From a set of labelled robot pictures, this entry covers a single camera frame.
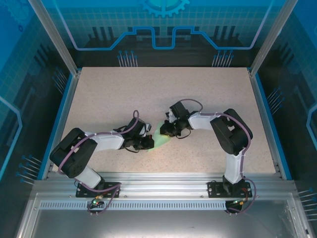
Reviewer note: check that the light green paper sheet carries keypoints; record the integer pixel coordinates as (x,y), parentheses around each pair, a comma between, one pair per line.
(158,141)

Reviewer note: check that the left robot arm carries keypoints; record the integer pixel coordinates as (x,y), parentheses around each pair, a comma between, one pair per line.
(71,153)

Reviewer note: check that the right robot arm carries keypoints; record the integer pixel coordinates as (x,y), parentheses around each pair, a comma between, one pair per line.
(230,134)

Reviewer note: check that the connector with green light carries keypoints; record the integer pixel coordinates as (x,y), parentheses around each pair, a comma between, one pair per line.
(239,202)
(95,202)

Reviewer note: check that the metal tray panel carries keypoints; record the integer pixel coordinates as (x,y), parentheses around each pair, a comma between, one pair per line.
(161,223)

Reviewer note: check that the blue table edge trim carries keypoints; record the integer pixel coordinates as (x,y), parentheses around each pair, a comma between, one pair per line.
(280,148)
(47,158)

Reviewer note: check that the aluminium cross rail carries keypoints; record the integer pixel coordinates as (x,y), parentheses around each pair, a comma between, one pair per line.
(161,183)

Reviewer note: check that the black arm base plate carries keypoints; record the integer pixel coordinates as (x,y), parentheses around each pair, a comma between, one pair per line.
(83,191)
(214,189)

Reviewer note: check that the aluminium side rail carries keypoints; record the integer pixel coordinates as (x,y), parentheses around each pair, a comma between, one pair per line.
(63,119)
(266,124)

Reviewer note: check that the blue printed enclosure panel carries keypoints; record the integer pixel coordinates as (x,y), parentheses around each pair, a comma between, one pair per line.
(302,74)
(19,74)
(158,24)

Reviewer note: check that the aluminium frame post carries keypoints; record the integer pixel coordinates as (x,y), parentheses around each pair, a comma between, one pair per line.
(272,37)
(57,37)

